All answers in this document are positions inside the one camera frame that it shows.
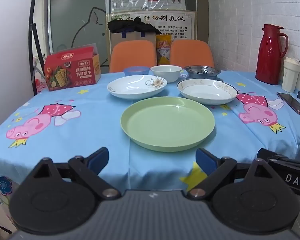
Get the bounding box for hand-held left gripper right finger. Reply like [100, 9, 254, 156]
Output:
[187, 147, 275, 200]

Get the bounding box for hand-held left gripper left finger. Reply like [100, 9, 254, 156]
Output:
[31, 147, 121, 201]

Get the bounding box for green plastic plate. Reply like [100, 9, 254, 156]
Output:
[120, 97, 215, 152]

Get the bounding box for white plate with dark rim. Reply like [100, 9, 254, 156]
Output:
[177, 78, 238, 105]

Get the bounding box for white floral plate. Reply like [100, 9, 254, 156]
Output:
[107, 75, 168, 100]

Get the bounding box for stainless steel bowl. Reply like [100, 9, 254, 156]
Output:
[184, 65, 222, 80]

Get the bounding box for blue plastic bowl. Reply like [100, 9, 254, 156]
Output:
[123, 66, 150, 77]

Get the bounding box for white ceramic bowl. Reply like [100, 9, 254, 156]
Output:
[150, 65, 183, 83]

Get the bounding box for blue cartoon printed tablecloth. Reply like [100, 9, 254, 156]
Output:
[0, 69, 300, 195]

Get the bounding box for smartphone with dark screen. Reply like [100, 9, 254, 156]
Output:
[277, 92, 300, 116]

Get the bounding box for red cracker box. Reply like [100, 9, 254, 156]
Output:
[44, 44, 102, 92]

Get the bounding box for white tumbler cup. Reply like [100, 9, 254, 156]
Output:
[282, 57, 300, 93]

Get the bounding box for floral patterned cloth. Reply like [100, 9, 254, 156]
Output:
[0, 176, 16, 233]

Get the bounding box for orange chair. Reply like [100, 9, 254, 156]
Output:
[170, 39, 215, 68]
[109, 40, 157, 73]

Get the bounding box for yellow snack bag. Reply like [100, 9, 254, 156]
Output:
[155, 34, 175, 66]

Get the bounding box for red thermos jug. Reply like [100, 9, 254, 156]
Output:
[255, 24, 289, 85]

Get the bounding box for brown cardboard box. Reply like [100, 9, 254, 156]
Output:
[110, 31, 157, 53]

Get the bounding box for black cloth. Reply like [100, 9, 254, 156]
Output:
[107, 19, 162, 35]

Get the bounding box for frosted glass panel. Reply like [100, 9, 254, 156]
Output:
[47, 0, 108, 67]

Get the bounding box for black metal stand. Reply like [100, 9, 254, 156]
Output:
[27, 0, 46, 95]

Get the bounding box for wall poster with large text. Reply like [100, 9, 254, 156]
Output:
[106, 10, 197, 41]

